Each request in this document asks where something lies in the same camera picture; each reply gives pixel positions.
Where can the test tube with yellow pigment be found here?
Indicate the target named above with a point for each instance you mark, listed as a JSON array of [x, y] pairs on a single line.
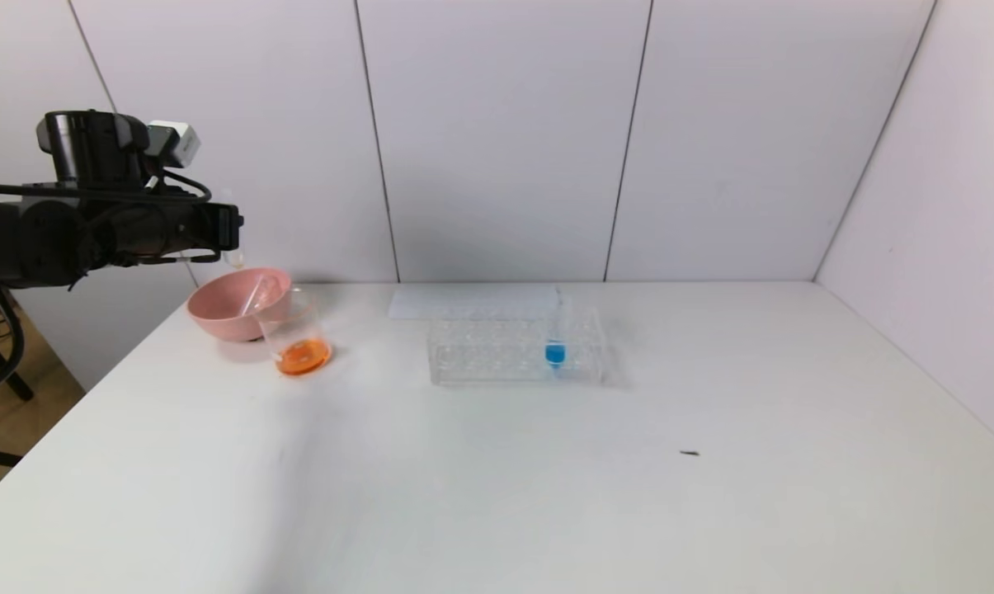
[[234, 259]]

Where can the test tube with red pigment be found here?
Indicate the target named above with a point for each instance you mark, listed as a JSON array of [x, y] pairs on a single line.
[[259, 295]]

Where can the clear glass beaker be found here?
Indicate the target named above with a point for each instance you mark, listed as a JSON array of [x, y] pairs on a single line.
[[303, 356]]

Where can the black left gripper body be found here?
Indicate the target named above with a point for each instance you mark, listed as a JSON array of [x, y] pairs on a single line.
[[229, 227]]

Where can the black stand leg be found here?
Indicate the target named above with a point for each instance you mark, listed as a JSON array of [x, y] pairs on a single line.
[[2, 363]]

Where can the clear acrylic test tube rack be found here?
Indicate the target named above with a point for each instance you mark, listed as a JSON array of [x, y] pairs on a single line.
[[583, 346]]

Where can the test tube with blue pigment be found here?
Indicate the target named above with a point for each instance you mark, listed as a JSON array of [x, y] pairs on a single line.
[[554, 355]]

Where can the pink plastic bowl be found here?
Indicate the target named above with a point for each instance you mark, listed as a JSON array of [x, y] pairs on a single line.
[[228, 318]]

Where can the white paper sheet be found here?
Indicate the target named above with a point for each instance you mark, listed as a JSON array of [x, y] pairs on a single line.
[[431, 302]]

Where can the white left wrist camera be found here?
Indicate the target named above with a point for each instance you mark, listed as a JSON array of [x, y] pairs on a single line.
[[175, 142]]

